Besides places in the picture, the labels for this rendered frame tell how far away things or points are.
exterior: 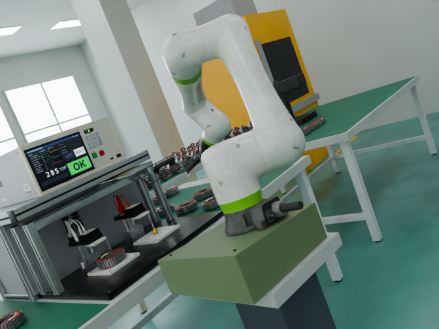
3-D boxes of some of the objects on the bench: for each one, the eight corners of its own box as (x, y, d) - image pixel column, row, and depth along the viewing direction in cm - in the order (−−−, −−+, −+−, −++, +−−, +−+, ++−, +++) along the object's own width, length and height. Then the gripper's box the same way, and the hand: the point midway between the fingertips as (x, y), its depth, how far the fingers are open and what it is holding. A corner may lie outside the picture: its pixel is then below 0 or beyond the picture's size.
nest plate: (140, 254, 170) (139, 251, 169) (110, 275, 158) (109, 272, 158) (117, 256, 179) (115, 254, 179) (87, 276, 168) (86, 273, 168)
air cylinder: (104, 262, 179) (98, 249, 179) (89, 271, 174) (83, 258, 173) (97, 262, 183) (91, 250, 182) (82, 271, 177) (77, 259, 176)
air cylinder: (145, 234, 197) (140, 223, 197) (133, 242, 192) (129, 231, 191) (138, 235, 201) (134, 224, 200) (126, 243, 195) (121, 232, 194)
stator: (230, 201, 207) (227, 194, 206) (211, 211, 201) (208, 204, 201) (218, 201, 216) (215, 194, 216) (200, 211, 211) (196, 203, 210)
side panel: (41, 297, 172) (5, 222, 167) (34, 301, 170) (-2, 226, 165) (10, 297, 190) (-23, 229, 185) (3, 301, 188) (-30, 232, 183)
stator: (132, 253, 170) (129, 245, 170) (113, 268, 161) (109, 259, 160) (112, 257, 176) (109, 249, 176) (93, 271, 167) (89, 262, 166)
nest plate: (180, 226, 188) (179, 224, 188) (156, 243, 176) (155, 240, 176) (157, 230, 197) (156, 227, 197) (133, 245, 186) (132, 243, 186)
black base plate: (224, 215, 188) (222, 210, 188) (110, 301, 140) (108, 294, 140) (153, 226, 218) (151, 221, 218) (40, 299, 170) (37, 294, 170)
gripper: (190, 162, 182) (181, 187, 200) (236, 140, 194) (225, 164, 212) (180, 149, 185) (172, 173, 203) (227, 128, 196) (215, 153, 214)
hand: (200, 168), depth 206 cm, fingers open, 13 cm apart
